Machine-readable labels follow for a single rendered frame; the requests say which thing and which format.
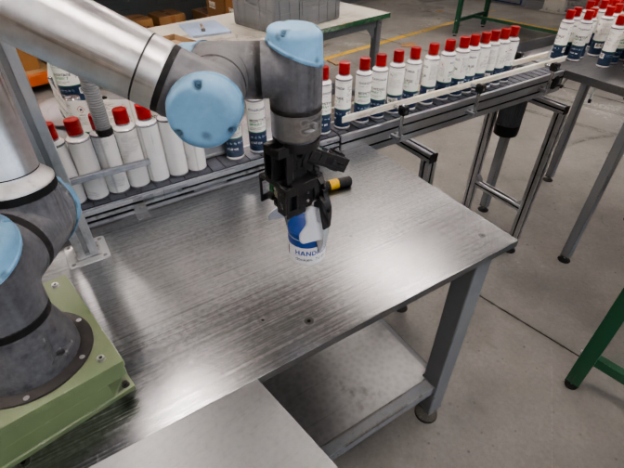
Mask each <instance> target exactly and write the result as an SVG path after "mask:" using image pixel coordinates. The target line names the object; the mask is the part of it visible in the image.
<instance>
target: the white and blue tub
mask: <svg viewBox="0 0 624 468"><path fill-rule="evenodd" d="M305 225H306V213H303V214H299V215H298V216H294V217H292V218H291V219H290V220H289V222H288V242H289V256H290V257H291V259H292V260H293V261H294V262H295V263H297V264H300V265H305V266H310V265H315V264H316V263H318V262H320V261H321V260H322V259H323V258H324V256H325V253H326V243H325V245H324V247H323V250H322V251H320V252H319V251H318V247H317V243H316V242H315V241H312V242H309V243H305V244H303V243H301V242H300V241H299V234H300V232H301V231H302V229H303V228H304V227H305Z"/></svg>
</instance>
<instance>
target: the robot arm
mask: <svg viewBox="0 0 624 468"><path fill-rule="evenodd" d="M0 41H2V42H4V43H6V44H8V45H10V46H14V47H16V48H17V49H19V50H21V51H23V52H26V53H28V54H30V55H32V56H34V57H36V58H39V59H41V60H43V61H45V62H47V63H49V64H52V65H54V66H56V67H58V68H60V69H62V70H64V71H66V72H69V73H71V74H73V75H76V76H78V77H80V78H82V79H84V80H86V81H88V82H90V83H92V84H94V85H97V86H100V87H102V88H104V89H106V90H108V91H110V92H112V93H114V94H116V95H118V96H120V97H122V98H126V99H128V100H130V101H132V102H134V103H136V104H138V105H140V106H142V107H144V108H146V109H148V110H151V111H154V112H156V113H158V114H160V115H161V116H163V117H166V118H167V121H168V123H169V125H170V127H171V128H172V130H173V131H174V132H175V133H176V134H177V136H178V137H179V138H180V139H182V140H183V141H184V142H186V143H188V144H190V145H191V146H194V147H198V148H213V147H217V146H219V145H222V144H223V143H225V142H227V141H228V140H229V139H230V138H231V137H232V136H233V135H234V133H235V132H236V131H237V129H238V126H239V124H240V122H241V119H242V117H243V113H244V100H245V99H264V98H269V102H270V122H271V134H272V136H273V140H270V141H268V142H266V143H263V150H264V163H265V172H263V173H260V174H259V185H260V196H261V202H262V201H264V200H267V199H270V200H272V201H273V202H274V205H276V206H277V207H276V208H275V209H274V210H272V211H271V212H270V213H269V215H268V219H269V220H274V219H278V218H282V217H284V218H285V223H286V226H287V228H288V222H289V220H290V219H291V218H292V217H294V216H298V215H300V214H302V213H304V212H305V221H306V223H305V227H304V228H303V229H302V231H301V232H300V234H299V241H300V242H301V243H303V244H305V243H309V242H312V241H315V242H316V243H317V247H318V251H319V252H320V251H322V250H323V247H324V245H325V243H326V240H327V237H328V234H329V227H330V225H331V220H332V204H331V200H330V197H329V194H328V189H327V188H326V185H325V183H326V181H325V179H324V177H323V175H322V173H321V172H320V171H319V166H318V165H320V166H324V167H327V168H328V169H329V170H333V171H335V172H337V171H339V172H344V171H345V168H346V166H347V165H348V163H349V161H350V160H349V159H347V158H346V157H345V155H344V154H343V153H342V152H341V151H339V150H338V149H333V148H329V149H328V148H325V147H322V146H320V135H321V123H322V86H323V66H324V59H323V33H322V30H321V29H320V28H319V26H317V25H316V24H314V23H312V22H308V21H303V20H286V21H277V22H273V23H271V24H270V25H268V27H267V28H266V36H265V40H260V41H207V40H202V39H201V40H197V41H196V42H183V43H180V44H179V45H177V44H175V43H174V42H172V41H170V40H168V39H166V38H164V37H162V36H160V35H159V34H157V33H155V32H153V31H151V30H149V29H147V28H145V27H143V26H141V25H139V24H137V23H135V22H134V21H132V20H130V19H128V18H126V17H124V16H122V15H120V14H118V13H116V12H115V11H113V10H111V9H109V8H107V7H105V6H103V5H101V4H99V3H97V2H96V1H94V0H0ZM316 164H317V165H316ZM264 180H265V181H267V182H268V183H269V190H270V191H269V192H266V193H264V194H263V183H262V181H264ZM312 202H314V207H313V206H310V207H308V208H307V209H306V207H307V206H309V205H311V204H312ZM80 217H81V203H80V200H79V198H78V196H77V194H76V192H75V191H74V189H73V188H72V187H71V186H70V185H69V184H68V183H66V184H65V183H64V182H63V181H62V178H60V177H58V176H56V175H55V172H54V170H53V169H52V168H51V167H49V166H46V165H44V164H41V163H39V162H38V160H37V157H36V155H35V153H34V150H33V146H32V144H31V142H30V139H29V138H28V135H27V133H26V130H25V128H24V126H23V123H22V121H21V118H20V115H19V113H18V111H17V108H16V106H15V103H14V101H13V98H12V96H11V95H10V92H9V90H8V87H7V83H6V81H5V78H4V76H3V74H2V72H1V70H0V397H9V396H14V395H18V394H22V393H25V392H28V391H31V390H33V389H34V388H37V387H39V386H41V385H43V384H45V383H47V382H49V381H50V380H52V379H53V378H55V377H56V376H57V375H59V374H60V373H61V372H62V371H63V370H64V369H66V367H67V366H68V365H69V364H70V363H71V362H72V360H73V359H74V357H75V356H76V354H77V352H78V349H79V346H80V343H81V337H80V334H79V332H78V330H77V328H76V326H75V324H74V323H73V321H72V320H71V319H70V318H69V317H67V316H66V315H65V314H64V313H63V312H61V311H60V310H59V309H58V308H57V307H56V306H54V305H53V304H52V303H51V302H50V300H49V298H48V295H47V293H46V290H45V287H44V285H43V283H42V277H43V275H44V274H45V273H46V271H47V269H48V268H49V266H50V265H51V263H52V262H53V261H54V259H55V258H56V256H57V255H58V253H59V251H60V250H61V248H62V247H63V245H64V244H65V243H66V241H67V240H68V239H69V238H70V237H71V236H72V235H73V233H74V231H75V229H76V228H77V225H78V222H79V220H80Z"/></svg>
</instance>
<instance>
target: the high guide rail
mask: <svg viewBox="0 0 624 468"><path fill-rule="evenodd" d="M150 164H151V163H150V159H149V158H147V159H143V160H139V161H135V162H130V163H126V164H122V165H118V166H114V167H112V168H108V169H104V170H100V171H96V172H94V173H90V174H86V175H79V176H76V177H73V178H69V179H70V181H71V185H72V186H73V185H77V184H81V183H84V182H87V181H91V180H95V179H98V178H101V177H105V176H111V175H115V174H119V173H121V172H125V171H129V170H133V169H136V168H139V167H143V166H146V165H150Z"/></svg>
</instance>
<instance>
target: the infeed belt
mask: <svg viewBox="0 0 624 468"><path fill-rule="evenodd" d="M338 136H339V135H338V134H336V133H335V132H333V131H332V130H331V133H330V134H329V135H326V136H320V141H321V140H325V139H328V138H331V137H338ZM244 155H245V156H244V158H243V159H242V160H240V161H235V162H233V161H230V160H228V159H227V154H226V153H225V154H222V155H218V156H214V157H212V158H208V159H206V164H207V168H206V169H205V170H203V171H201V172H196V173H195V172H190V170H188V173H187V174H186V175H184V176H181V177H172V176H170V178H169V179H168V180H166V181H164V182H162V183H154V182H151V181H150V184H149V185H148V186H146V187H144V188H131V186H130V189H129V190H128V191H127V192H125V193H123V194H119V195H114V194H111V193H110V196H109V197H108V198H106V199H105V200H102V201H90V200H88V198H87V202H86V203H85V204H83V205H81V209H82V211H84V210H87V209H91V208H94V207H97V206H100V205H103V204H107V203H110V202H116V201H118V200H122V199H125V198H129V197H132V196H135V195H138V194H141V193H145V192H148V191H151V190H155V189H160V188H163V187H166V186H170V185H173V184H176V183H179V182H182V181H186V180H189V179H192V178H195V177H198V176H204V175H208V174H211V173H213V172H217V171H220V170H224V169H227V168H229V167H233V166H236V165H240V164H243V163H248V162H251V161H255V160H258V159H262V158H264V153H263V154H253V153H251V152H250V146H248V147H244Z"/></svg>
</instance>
